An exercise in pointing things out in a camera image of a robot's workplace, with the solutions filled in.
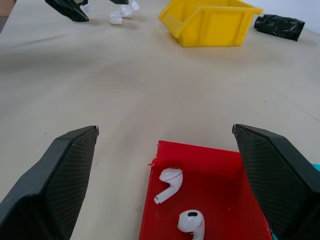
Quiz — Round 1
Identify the red and teal box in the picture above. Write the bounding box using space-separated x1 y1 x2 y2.
139 139 274 240

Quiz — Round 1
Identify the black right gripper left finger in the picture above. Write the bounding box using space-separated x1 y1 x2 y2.
0 125 100 240

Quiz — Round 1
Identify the black crumpled bag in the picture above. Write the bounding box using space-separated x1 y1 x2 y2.
253 14 306 42

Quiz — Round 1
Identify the yellow plastic bin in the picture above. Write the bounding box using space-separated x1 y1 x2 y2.
158 0 264 48

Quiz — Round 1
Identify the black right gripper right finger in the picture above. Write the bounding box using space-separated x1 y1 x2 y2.
231 123 320 240

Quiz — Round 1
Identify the white earbud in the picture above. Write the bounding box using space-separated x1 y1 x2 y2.
153 167 184 205
177 209 206 240

